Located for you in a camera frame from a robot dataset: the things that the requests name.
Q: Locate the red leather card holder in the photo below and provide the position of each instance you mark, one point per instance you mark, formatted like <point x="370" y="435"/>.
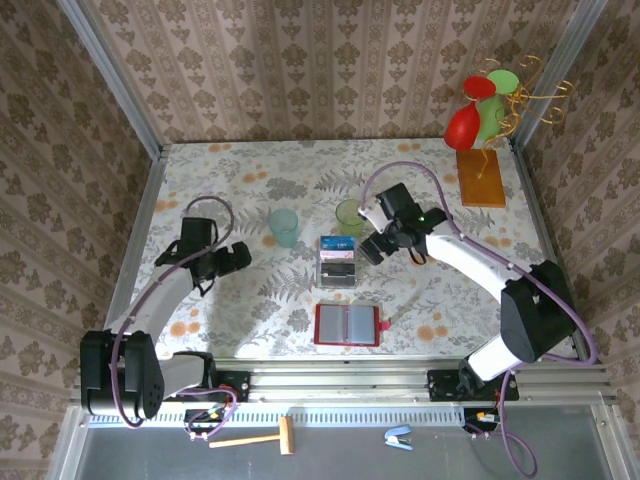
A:
<point x="345" y="325"/>

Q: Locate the aluminium frame rail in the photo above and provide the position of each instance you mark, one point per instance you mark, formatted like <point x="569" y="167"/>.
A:
<point x="340" y="380"/>

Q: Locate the green wine glass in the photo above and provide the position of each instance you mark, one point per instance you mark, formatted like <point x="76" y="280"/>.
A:
<point x="502" y="81"/>

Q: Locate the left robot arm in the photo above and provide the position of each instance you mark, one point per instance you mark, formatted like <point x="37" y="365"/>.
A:
<point x="150" y="305"/>

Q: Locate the aluminium side rail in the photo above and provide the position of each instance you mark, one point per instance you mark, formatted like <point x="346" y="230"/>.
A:
<point x="140" y="215"/>
<point x="541" y="215"/>

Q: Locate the wooden mallet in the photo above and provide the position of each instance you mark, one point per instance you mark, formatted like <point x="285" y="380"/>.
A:
<point x="286" y="435"/>

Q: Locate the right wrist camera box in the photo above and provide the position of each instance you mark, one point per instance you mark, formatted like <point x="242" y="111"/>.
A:
<point x="397" y="200"/>

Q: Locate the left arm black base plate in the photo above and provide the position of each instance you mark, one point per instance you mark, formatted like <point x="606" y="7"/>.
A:
<point x="237" y="382"/>

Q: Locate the green plastic cup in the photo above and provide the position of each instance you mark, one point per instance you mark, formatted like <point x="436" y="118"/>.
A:
<point x="347" y="220"/>

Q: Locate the red wine glass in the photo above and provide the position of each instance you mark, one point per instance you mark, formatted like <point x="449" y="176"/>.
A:
<point x="462" y="127"/>

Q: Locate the blue plastic cup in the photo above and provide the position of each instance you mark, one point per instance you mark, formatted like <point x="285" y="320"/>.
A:
<point x="284" y="227"/>

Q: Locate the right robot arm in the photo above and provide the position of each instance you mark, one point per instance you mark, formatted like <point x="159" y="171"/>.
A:
<point x="470" y="260"/>

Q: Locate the blue plastic card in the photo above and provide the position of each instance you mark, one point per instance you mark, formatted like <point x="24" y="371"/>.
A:
<point x="337" y="243"/>

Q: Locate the aluminium frame post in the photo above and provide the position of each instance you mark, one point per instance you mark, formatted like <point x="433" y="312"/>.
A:
<point x="561" y="65"/>
<point x="109" y="75"/>

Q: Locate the clear acrylic card stand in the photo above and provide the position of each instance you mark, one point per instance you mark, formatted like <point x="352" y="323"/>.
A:
<point x="337" y="261"/>

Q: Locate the grey metal sheet panel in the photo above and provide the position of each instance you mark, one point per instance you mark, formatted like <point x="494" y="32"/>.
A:
<point x="350" y="460"/>

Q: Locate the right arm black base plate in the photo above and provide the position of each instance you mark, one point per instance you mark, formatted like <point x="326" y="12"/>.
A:
<point x="442" y="385"/>

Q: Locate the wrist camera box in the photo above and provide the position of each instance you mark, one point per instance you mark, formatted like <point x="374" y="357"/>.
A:
<point x="197" y="235"/>
<point x="397" y="200"/>

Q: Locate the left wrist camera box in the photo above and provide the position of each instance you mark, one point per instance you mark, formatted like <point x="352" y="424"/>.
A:
<point x="197" y="235"/>

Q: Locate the pale pink plastic card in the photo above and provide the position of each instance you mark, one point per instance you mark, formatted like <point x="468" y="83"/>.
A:
<point x="336" y="254"/>

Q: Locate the blue stapler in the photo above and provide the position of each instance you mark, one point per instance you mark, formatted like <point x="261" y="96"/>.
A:
<point x="397" y="434"/>

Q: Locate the black VIP card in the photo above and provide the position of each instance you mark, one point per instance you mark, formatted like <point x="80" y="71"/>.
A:
<point x="337" y="275"/>

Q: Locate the black connector box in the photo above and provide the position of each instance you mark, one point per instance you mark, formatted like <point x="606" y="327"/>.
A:
<point x="205" y="421"/>
<point x="482" y="421"/>

